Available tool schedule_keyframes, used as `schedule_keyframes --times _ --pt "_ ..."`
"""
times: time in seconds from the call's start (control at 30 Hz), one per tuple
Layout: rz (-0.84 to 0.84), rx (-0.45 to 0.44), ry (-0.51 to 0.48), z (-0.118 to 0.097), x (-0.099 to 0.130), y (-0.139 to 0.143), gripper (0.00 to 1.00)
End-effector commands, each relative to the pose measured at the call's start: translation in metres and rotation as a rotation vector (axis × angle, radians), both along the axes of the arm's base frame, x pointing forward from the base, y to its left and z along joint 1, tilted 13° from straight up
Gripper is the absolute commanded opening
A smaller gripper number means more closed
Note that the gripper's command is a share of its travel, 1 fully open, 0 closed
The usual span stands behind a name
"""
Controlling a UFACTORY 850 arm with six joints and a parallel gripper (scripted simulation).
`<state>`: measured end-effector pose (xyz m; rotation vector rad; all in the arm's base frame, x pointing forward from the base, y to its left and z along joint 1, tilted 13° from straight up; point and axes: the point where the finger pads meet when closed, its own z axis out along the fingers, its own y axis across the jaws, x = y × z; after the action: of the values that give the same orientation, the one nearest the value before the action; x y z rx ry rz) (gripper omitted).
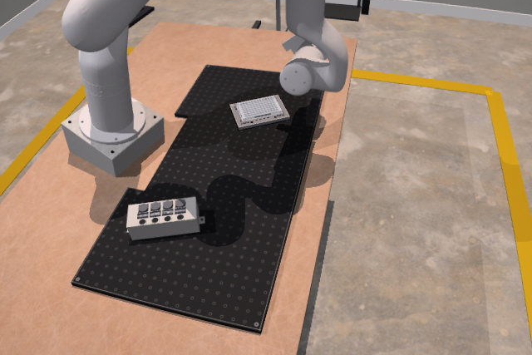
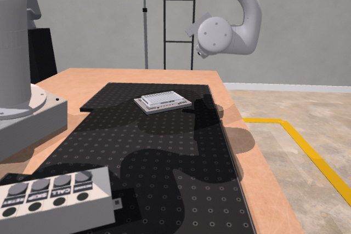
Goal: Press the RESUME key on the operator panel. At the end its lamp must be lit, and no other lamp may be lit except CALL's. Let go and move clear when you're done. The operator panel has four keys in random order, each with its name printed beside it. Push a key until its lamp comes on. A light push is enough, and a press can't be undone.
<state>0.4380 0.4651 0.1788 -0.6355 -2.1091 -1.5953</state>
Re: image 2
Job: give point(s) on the white operator panel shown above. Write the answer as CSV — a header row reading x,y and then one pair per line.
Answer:
x,y
69,203

